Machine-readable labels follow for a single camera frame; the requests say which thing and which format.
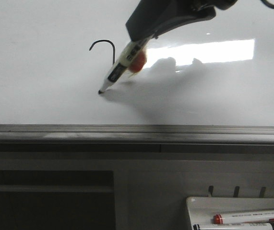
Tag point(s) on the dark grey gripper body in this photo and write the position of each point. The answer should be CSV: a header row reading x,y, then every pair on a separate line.
x,y
184,12

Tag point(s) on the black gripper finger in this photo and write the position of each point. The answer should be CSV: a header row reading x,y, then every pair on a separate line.
x,y
148,16

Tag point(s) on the black whiteboard marker pen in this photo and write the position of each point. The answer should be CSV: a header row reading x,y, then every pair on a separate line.
x,y
127,56

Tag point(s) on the white whiteboard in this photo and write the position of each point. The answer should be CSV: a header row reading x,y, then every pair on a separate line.
x,y
54,55

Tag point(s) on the white marker tray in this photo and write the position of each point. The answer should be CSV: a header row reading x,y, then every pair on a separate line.
x,y
200,210

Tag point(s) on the red capped marker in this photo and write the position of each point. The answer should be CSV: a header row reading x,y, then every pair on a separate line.
x,y
264,215

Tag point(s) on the black capped marker in tray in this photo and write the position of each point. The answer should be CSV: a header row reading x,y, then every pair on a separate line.
x,y
241,226

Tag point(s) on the grey whiteboard frame ledge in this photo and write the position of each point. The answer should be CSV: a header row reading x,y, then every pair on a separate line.
x,y
140,134

